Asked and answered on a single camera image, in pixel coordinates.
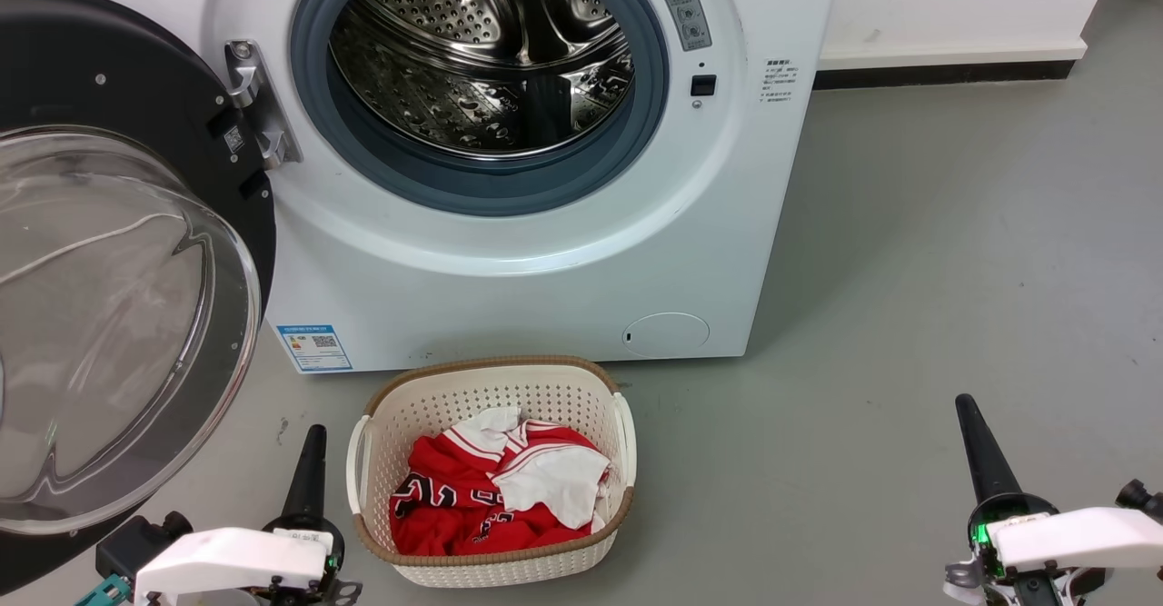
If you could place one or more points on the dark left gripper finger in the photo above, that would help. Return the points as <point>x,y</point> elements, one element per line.
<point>318,483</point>
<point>301,483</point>

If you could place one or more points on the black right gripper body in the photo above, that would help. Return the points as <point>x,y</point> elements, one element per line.
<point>1008,504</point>

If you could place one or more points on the white left gripper cover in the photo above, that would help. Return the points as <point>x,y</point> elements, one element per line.
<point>227,561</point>

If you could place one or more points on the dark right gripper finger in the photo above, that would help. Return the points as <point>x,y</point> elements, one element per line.
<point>976,465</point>
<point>995,465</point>

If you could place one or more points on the grey metal door hinge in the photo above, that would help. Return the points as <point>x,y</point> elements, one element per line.
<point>259,106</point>

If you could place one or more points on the white front-load washing machine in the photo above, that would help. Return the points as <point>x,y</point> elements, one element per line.
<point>545,297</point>

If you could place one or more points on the grey warning sticker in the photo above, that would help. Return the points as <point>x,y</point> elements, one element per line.
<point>683,8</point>

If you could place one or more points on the red basketball jersey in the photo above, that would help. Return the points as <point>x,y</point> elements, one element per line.
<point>445,515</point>

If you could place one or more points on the white right gripper cover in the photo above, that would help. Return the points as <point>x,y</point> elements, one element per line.
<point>1081,538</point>

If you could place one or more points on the white garment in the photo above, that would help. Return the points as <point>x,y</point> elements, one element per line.
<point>554,488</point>

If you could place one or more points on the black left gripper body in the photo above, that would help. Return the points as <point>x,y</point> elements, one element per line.
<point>318,522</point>

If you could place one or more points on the round white filter cover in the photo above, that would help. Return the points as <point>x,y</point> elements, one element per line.
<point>666,334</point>

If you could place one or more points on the white gripper cover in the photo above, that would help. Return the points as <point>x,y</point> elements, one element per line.
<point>1081,538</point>
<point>227,561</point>

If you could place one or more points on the blue energy label sticker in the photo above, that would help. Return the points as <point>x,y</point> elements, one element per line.
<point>314,348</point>

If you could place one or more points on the black round glass washer door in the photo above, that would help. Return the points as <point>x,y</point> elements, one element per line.
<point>136,52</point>

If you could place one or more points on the cream perforated laundry basket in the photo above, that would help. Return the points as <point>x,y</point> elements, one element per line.
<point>427,397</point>

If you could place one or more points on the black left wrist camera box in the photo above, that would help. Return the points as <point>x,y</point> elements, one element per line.
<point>136,542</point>

